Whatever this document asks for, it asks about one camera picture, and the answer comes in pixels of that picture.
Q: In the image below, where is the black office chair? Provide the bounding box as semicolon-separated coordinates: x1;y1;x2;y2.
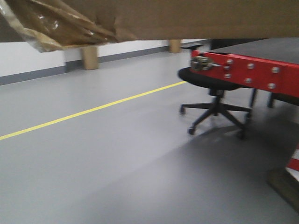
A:
177;43;259;140

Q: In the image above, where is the red conveyor frame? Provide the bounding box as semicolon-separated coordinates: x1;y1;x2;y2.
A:
191;50;299;97

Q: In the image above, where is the brown cardboard carton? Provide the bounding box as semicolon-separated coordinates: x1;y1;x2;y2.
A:
0;0;299;51

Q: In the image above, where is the red white striped base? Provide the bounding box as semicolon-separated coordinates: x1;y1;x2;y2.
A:
266;145;299;213

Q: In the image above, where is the brown cardboard tube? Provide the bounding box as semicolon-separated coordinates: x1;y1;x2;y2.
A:
81;46;99;70
169;39;181;53

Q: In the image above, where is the brown cardboard tube far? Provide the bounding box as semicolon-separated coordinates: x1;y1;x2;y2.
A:
169;39;181;53

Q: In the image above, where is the brown cardboard tube near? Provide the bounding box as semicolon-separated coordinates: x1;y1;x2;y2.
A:
81;46;99;70

